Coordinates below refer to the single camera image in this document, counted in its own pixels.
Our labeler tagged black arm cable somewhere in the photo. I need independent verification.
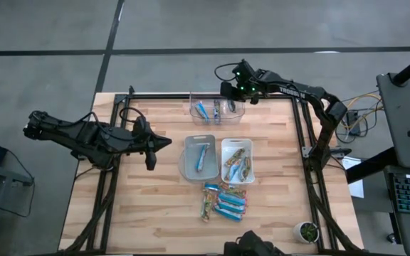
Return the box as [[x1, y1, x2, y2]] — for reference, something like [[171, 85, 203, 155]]
[[214, 63, 241, 82], [118, 106, 147, 125]]

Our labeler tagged black aluminium table frame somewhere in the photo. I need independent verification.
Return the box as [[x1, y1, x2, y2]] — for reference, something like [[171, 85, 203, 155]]
[[61, 84, 364, 256]]

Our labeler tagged clear plastic bin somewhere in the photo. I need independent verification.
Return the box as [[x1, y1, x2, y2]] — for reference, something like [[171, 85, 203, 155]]
[[189, 91, 246, 127]]

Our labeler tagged yellow cable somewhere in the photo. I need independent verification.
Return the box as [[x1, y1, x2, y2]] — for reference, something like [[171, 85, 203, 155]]
[[339, 92, 384, 126]]

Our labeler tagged pale grey plastic bin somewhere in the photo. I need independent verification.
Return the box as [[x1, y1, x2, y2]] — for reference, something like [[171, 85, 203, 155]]
[[184, 134, 220, 181]]

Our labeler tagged small plant in white pot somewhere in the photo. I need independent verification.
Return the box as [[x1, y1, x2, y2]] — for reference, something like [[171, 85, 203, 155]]
[[293, 220, 321, 245]]

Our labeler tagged black diagonal beam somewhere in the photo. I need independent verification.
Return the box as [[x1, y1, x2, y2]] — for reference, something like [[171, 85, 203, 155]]
[[345, 146, 398, 185]]

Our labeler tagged black cable bundle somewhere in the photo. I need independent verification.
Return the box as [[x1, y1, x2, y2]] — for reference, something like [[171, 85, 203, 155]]
[[334, 113, 369, 145]]

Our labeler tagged white paper sheet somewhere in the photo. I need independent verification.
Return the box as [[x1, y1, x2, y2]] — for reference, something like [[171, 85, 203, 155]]
[[340, 156, 365, 199]]

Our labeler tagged black power adapter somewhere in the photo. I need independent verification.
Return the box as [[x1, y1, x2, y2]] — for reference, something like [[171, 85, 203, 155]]
[[345, 110, 362, 136]]

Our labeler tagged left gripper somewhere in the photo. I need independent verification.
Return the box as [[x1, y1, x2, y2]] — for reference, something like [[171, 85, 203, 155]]
[[139, 130, 173, 154]]

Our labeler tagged grey equipment cart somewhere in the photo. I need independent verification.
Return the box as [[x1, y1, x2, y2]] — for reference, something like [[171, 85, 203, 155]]
[[375, 73, 410, 170]]

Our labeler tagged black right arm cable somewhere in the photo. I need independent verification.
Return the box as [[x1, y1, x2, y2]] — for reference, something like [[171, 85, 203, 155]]
[[214, 63, 241, 82]]

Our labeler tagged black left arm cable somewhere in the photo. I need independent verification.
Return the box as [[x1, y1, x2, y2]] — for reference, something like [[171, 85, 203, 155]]
[[118, 106, 147, 125]]

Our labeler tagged white plastic bin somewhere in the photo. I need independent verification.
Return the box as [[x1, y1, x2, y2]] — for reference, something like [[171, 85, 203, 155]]
[[221, 137, 256, 185]]

